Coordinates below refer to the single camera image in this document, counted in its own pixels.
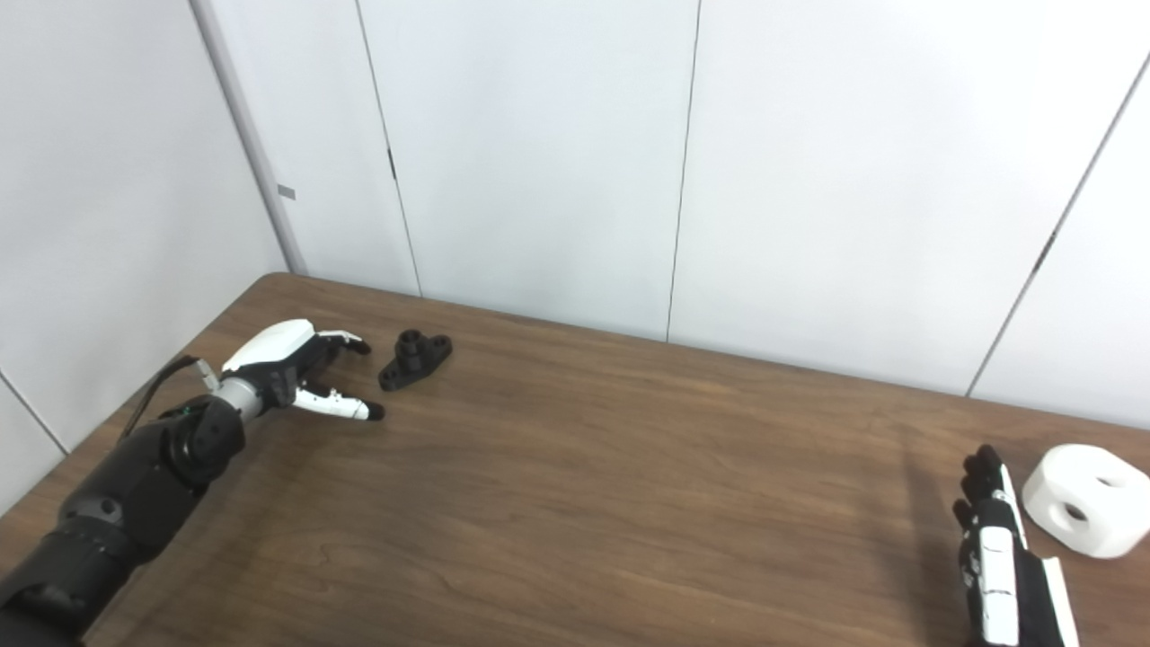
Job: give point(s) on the black flanged holder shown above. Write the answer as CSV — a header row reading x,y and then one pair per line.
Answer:
x,y
411,361

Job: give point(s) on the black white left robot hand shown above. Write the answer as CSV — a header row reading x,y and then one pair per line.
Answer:
x,y
274,346

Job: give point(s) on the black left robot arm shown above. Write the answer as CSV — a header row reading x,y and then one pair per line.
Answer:
x,y
135,494

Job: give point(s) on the white wall corner trim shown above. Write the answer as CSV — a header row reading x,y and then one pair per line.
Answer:
x,y
247,135

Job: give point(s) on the round white plastic piece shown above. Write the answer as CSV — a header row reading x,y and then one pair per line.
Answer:
x,y
1110,512

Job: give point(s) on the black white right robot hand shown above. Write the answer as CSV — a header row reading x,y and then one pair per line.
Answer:
x,y
997,575

